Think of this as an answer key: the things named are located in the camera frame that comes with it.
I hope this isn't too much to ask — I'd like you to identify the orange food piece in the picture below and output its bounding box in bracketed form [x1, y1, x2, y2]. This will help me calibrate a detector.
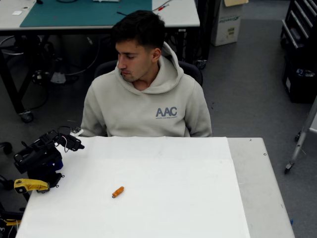
[112, 186, 125, 198]

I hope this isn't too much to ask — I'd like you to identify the person in beige hoodie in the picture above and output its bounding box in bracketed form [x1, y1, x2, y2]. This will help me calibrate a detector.
[80, 9, 213, 138]

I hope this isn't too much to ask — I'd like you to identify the yellow clamp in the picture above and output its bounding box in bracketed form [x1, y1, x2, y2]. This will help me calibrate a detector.
[13, 178, 51, 194]

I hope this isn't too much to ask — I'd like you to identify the black chair caster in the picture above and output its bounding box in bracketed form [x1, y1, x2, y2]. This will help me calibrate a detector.
[0, 141, 13, 155]

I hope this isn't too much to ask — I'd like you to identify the white object on floor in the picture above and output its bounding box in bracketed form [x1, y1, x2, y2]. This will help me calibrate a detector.
[50, 71, 66, 84]

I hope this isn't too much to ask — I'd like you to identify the black office chair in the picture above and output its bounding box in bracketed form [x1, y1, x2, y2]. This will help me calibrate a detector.
[93, 59, 204, 87]

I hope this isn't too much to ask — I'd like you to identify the white paper sheet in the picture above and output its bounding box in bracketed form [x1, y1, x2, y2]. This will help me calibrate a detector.
[15, 136, 251, 238]

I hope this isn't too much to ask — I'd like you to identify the green cutting mat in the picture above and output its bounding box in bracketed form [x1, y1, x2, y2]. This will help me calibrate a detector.
[19, 0, 153, 28]

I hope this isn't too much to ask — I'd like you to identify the red pen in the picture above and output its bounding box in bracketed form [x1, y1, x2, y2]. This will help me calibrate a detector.
[152, 3, 170, 12]

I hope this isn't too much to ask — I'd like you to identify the white cardboard box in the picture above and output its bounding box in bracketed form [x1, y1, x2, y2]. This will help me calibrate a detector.
[211, 0, 242, 47]

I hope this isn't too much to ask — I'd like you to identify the manila folder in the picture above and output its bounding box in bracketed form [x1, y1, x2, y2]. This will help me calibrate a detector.
[223, 0, 249, 7]

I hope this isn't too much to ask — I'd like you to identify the grey metal stand leg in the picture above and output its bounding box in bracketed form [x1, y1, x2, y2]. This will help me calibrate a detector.
[284, 96, 317, 175]

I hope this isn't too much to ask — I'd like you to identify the black bin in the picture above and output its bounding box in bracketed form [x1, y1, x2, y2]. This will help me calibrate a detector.
[282, 49, 317, 104]

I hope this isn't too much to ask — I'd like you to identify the black drawer cabinet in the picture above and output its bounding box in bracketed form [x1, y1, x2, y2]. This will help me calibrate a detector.
[280, 0, 317, 50]

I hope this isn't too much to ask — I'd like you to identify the chrome stool ring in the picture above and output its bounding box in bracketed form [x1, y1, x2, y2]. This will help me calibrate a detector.
[0, 35, 25, 56]

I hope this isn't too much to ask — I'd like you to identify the grey workbench with black frame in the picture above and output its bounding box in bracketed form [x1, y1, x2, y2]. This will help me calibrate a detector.
[0, 0, 201, 123]

